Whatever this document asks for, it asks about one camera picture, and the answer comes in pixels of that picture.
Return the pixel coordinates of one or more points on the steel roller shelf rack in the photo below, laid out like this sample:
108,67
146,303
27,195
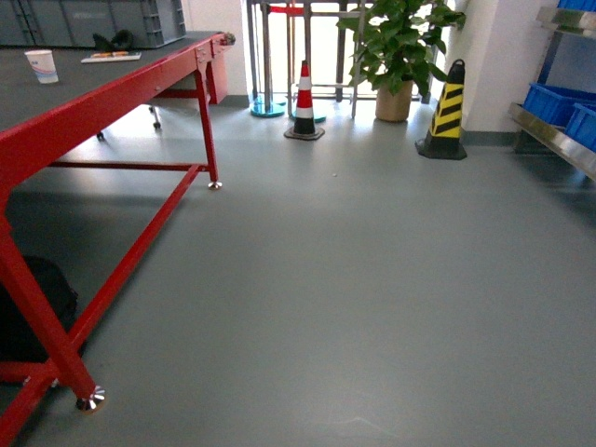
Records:
535,137

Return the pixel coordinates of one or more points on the blue bin on shelf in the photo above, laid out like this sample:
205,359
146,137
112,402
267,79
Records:
581,126
554,105

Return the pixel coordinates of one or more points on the red white traffic cone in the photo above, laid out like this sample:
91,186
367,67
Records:
304,127

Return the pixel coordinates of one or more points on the yellow black traffic cone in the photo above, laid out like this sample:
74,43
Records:
443,136

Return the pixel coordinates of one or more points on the metal stanchion barrier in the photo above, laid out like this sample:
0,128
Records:
298,16

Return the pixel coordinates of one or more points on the green potted plant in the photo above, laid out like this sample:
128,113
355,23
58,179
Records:
395,46

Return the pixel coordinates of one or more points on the white tray with tools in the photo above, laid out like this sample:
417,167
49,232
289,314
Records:
112,57

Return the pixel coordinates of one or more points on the grey plastic crate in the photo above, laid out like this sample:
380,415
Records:
73,23

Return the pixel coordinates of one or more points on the white paper cup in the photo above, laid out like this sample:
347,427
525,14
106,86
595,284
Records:
43,65

